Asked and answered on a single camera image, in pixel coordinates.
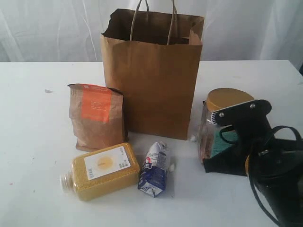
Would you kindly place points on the black covered right arm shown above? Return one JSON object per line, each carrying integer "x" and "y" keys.
{"x": 283, "y": 206}

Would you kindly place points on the yellow millet plastic bottle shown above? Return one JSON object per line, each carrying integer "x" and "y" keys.
{"x": 102, "y": 172}

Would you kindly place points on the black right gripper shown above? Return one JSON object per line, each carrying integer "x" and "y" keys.
{"x": 272, "y": 157}

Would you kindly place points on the brown paper bag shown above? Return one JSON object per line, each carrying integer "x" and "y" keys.
{"x": 153, "y": 59}

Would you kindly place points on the brown pouch with orange label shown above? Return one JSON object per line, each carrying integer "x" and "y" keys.
{"x": 97, "y": 116}

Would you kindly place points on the blue white milk carton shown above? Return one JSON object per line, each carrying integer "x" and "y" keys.
{"x": 153, "y": 175}

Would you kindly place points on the white putty lump by carton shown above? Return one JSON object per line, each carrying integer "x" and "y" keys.
{"x": 171, "y": 167}

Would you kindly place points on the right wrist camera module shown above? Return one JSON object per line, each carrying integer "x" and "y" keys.
{"x": 250, "y": 110}

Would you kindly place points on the clear jar with gold lid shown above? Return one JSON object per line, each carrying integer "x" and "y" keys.
{"x": 209, "y": 141}

